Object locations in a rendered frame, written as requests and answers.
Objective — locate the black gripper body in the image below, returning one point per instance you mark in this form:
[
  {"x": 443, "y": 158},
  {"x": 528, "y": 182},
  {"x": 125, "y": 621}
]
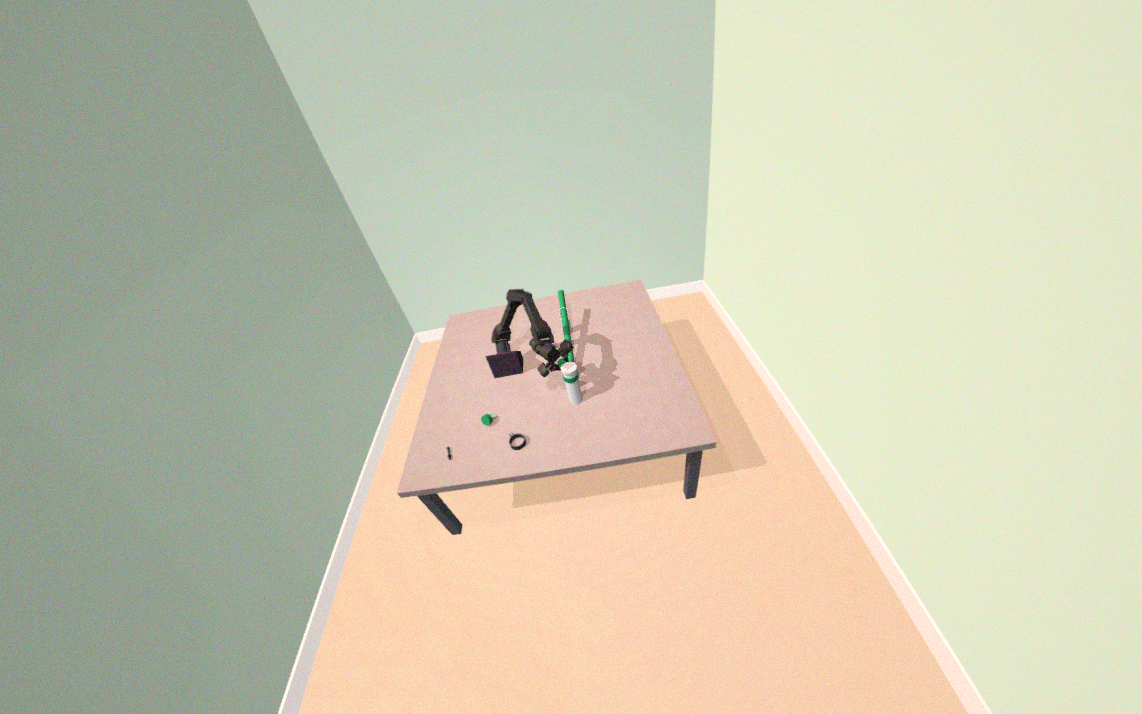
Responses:
[{"x": 566, "y": 347}]

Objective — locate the green cup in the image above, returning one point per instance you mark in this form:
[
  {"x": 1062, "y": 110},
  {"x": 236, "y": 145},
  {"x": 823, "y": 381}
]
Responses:
[{"x": 568, "y": 380}]

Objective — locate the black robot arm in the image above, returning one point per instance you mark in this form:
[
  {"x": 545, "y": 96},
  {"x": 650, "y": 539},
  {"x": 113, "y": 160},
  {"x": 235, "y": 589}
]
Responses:
[{"x": 539, "y": 327}]

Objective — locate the white cylinder with cap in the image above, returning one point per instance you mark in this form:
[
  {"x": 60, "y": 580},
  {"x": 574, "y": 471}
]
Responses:
[{"x": 569, "y": 370}]

